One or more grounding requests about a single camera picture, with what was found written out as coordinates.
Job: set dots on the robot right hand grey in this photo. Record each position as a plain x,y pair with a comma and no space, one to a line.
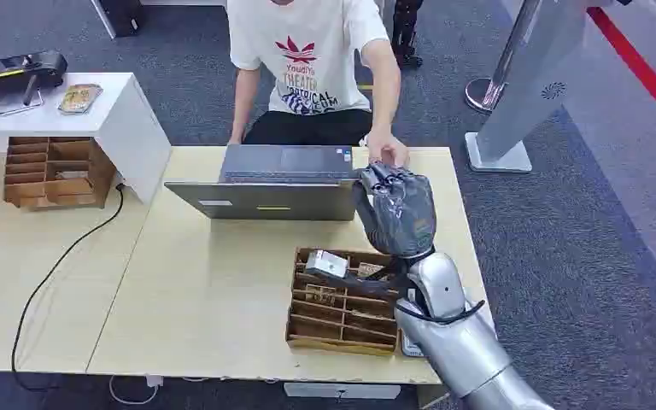
398,218

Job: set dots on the person's left hand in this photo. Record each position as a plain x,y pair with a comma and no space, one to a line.
389,148

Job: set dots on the robot right arm silver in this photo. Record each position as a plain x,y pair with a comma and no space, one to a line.
458,345

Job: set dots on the card in box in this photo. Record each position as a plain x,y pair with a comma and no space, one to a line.
368,269
321,295

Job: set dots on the black legs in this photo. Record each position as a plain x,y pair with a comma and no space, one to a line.
406,34

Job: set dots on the grey laptop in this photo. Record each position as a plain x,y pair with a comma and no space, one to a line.
282,195

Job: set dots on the person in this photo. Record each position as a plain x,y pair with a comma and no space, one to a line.
305,62

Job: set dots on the wooden card box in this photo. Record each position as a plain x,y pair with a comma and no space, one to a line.
56,175
333,325

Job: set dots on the white flat device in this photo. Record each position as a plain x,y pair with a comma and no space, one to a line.
410,346

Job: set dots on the chrome stanchion pole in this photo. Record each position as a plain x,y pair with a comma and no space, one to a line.
503,62

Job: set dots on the grey kiosk stand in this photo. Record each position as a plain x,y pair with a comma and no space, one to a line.
537,85

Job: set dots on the white bar under desk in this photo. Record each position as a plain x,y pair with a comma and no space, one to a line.
342,391

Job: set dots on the red floor tape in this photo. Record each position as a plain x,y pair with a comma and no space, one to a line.
645,70

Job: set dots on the white desk shelf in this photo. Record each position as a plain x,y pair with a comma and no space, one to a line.
118,121

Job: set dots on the white power adapter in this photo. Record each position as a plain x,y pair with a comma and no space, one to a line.
155,381

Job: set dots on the black case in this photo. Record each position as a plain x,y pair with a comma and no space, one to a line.
120,16

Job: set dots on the stack of cards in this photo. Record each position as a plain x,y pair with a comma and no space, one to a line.
80,98

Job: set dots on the black device yellow stripe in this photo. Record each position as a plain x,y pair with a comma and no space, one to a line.
19,70

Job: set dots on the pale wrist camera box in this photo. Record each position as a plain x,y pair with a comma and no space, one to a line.
326,264

